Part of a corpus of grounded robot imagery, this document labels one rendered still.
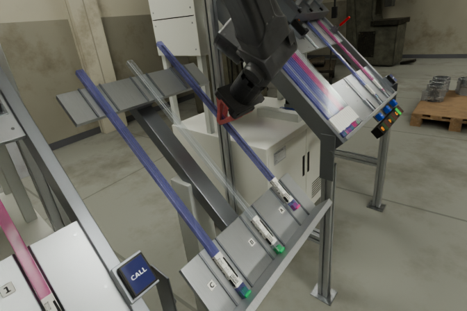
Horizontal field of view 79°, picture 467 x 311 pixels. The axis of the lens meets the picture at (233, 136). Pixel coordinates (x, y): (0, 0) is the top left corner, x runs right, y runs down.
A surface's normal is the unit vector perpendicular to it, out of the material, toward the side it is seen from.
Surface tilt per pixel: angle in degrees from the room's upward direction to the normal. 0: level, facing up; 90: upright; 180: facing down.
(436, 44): 90
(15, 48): 90
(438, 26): 90
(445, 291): 0
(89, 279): 45
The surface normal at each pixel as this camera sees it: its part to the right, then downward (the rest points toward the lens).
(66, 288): 0.47, -0.51
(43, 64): 0.80, 0.16
